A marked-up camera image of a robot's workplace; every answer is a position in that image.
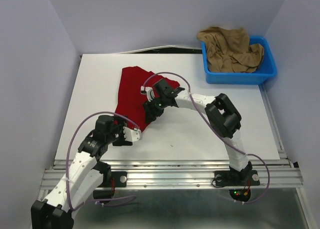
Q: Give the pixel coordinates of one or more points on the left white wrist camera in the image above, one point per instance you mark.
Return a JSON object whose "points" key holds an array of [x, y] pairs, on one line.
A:
{"points": [[132, 135]]}

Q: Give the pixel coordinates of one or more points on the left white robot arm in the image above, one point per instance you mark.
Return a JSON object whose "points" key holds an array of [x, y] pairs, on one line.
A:
{"points": [[85, 173]]}

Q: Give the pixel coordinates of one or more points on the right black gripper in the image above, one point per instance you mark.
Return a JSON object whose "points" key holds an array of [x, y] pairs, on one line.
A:
{"points": [[150, 111]]}

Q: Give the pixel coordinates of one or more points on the blue plastic bin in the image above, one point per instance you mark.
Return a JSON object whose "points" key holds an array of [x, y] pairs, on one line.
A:
{"points": [[266, 70]]}

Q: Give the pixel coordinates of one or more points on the aluminium mounting rail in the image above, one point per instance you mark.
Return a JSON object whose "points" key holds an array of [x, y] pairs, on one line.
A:
{"points": [[187, 174]]}

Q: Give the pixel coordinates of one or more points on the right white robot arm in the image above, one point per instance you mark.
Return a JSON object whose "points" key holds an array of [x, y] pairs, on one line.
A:
{"points": [[217, 111]]}

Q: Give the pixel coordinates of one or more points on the tan skirt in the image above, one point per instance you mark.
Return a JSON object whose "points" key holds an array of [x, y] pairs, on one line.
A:
{"points": [[230, 51]]}

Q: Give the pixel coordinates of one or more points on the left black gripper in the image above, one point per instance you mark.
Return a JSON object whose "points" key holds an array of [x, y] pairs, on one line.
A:
{"points": [[121, 121]]}

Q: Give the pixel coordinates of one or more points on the red skirt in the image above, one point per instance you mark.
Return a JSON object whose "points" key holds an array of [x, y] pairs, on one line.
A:
{"points": [[130, 100]]}

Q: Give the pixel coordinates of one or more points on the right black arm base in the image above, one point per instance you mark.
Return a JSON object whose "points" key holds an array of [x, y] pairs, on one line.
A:
{"points": [[233, 178]]}

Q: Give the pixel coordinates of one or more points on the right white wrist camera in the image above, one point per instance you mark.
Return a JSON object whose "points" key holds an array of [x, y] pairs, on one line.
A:
{"points": [[148, 92]]}

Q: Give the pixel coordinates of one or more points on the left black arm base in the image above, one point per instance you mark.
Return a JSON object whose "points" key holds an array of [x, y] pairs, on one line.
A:
{"points": [[114, 179]]}

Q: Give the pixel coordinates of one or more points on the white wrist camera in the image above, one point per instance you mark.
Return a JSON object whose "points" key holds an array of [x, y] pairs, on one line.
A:
{"points": [[148, 92], [132, 135]]}

